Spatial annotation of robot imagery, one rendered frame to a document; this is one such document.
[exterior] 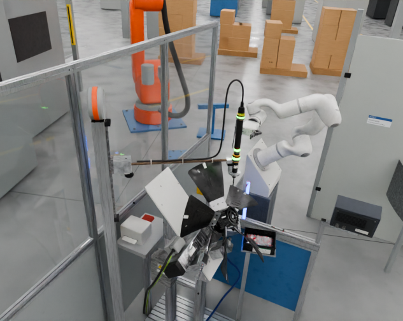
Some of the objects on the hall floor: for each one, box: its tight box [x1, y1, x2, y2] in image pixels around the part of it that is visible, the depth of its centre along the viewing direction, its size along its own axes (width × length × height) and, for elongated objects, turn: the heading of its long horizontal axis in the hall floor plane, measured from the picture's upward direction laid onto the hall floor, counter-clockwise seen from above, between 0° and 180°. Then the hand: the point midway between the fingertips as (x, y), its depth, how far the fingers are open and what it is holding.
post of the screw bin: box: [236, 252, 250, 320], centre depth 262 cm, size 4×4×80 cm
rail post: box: [292, 252, 318, 321], centre depth 262 cm, size 4×4×78 cm
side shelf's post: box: [143, 253, 152, 316], centre depth 262 cm, size 4×4×83 cm
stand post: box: [193, 278, 206, 321], centre depth 242 cm, size 4×9×91 cm, turn 150°
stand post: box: [165, 238, 177, 321], centre depth 244 cm, size 4×9×115 cm, turn 150°
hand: (244, 134), depth 198 cm, fingers open, 8 cm apart
